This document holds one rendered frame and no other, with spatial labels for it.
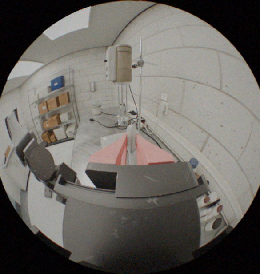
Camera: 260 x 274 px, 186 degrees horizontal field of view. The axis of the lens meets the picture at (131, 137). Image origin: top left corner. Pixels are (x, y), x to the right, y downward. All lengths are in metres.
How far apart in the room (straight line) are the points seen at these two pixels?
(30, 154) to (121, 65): 0.45
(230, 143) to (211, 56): 0.40
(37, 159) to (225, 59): 0.65
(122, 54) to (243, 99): 0.57
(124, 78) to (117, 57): 0.12
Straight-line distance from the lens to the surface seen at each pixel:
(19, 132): 0.28
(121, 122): 0.53
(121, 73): 0.45
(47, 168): 0.17
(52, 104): 2.44
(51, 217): 0.57
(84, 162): 0.57
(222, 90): 0.46
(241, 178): 0.53
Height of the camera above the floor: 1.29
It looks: 36 degrees down
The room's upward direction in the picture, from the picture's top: straight up
